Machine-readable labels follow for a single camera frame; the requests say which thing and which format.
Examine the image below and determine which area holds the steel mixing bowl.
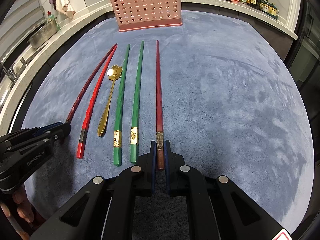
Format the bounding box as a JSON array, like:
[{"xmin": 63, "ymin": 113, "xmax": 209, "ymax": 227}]
[{"xmin": 28, "ymin": 21, "xmax": 57, "ymax": 49}]

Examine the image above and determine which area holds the cream hanging towel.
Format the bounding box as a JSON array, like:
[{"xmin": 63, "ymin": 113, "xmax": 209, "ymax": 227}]
[{"xmin": 55, "ymin": 0, "xmax": 76, "ymax": 19}]

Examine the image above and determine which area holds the pink perforated utensil holder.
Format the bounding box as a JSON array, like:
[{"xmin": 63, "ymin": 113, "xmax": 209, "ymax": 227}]
[{"xmin": 110, "ymin": 0, "xmax": 182, "ymax": 32}]

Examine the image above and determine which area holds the green chopstick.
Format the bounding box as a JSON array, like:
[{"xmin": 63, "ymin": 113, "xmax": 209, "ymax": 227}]
[
  {"xmin": 113, "ymin": 44, "xmax": 131, "ymax": 166},
  {"xmin": 130, "ymin": 41, "xmax": 144, "ymax": 164}
]

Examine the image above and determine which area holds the bright red chopstick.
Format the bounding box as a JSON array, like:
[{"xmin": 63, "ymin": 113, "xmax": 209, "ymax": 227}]
[{"xmin": 76, "ymin": 43, "xmax": 118, "ymax": 159}]

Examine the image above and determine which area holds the blue-grey table mat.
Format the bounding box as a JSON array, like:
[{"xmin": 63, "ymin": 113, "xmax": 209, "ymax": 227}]
[{"xmin": 23, "ymin": 11, "xmax": 314, "ymax": 232}]

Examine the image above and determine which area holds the condiment jar rack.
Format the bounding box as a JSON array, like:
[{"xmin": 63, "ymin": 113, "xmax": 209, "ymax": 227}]
[{"xmin": 260, "ymin": 0, "xmax": 278, "ymax": 20}]

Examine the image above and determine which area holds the dark red chopstick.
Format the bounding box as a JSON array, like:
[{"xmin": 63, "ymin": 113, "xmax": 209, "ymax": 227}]
[{"xmin": 156, "ymin": 40, "xmax": 164, "ymax": 170}]

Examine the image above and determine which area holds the maroon chopstick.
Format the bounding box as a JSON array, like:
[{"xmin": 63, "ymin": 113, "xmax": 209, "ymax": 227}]
[{"xmin": 66, "ymin": 43, "xmax": 118, "ymax": 124}]

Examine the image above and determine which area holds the left hand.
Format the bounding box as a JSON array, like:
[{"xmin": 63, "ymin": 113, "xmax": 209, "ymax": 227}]
[{"xmin": 1, "ymin": 186, "xmax": 34, "ymax": 225}]

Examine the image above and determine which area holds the gold flower spoon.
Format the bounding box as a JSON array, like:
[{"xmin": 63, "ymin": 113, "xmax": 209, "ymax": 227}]
[{"xmin": 97, "ymin": 64, "xmax": 123, "ymax": 137}]

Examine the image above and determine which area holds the steel faucet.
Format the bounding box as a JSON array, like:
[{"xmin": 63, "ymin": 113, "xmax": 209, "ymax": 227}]
[{"xmin": 1, "ymin": 57, "xmax": 27, "ymax": 83}]

